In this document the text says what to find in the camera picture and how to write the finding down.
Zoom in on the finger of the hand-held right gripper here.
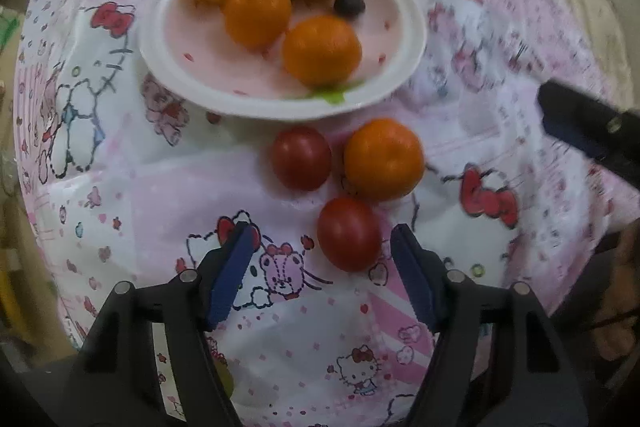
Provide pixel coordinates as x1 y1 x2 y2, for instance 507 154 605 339
537 79 640 188

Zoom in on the dark grape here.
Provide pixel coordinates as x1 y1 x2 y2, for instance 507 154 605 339
333 0 366 18

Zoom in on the green tomato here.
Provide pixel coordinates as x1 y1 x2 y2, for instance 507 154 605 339
216 362 236 400

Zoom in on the red tomato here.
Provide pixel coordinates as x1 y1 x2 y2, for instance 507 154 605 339
270 127 333 192
317 197 383 273

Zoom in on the small orange mandarin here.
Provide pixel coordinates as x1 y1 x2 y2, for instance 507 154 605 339
281 16 363 88
343 118 426 202
223 0 293 52

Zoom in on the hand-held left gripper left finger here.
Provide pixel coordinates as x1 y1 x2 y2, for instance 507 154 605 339
64 222 259 427

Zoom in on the pink speckled plate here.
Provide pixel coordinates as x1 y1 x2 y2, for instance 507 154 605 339
138 0 429 122

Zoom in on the pink cartoon printed blanket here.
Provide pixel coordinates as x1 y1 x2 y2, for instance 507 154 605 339
14 0 640 427

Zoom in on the person's right hand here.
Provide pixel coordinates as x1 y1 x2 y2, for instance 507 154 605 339
595 227 640 362

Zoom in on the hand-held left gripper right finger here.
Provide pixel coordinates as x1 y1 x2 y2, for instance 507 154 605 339
390 223 591 427

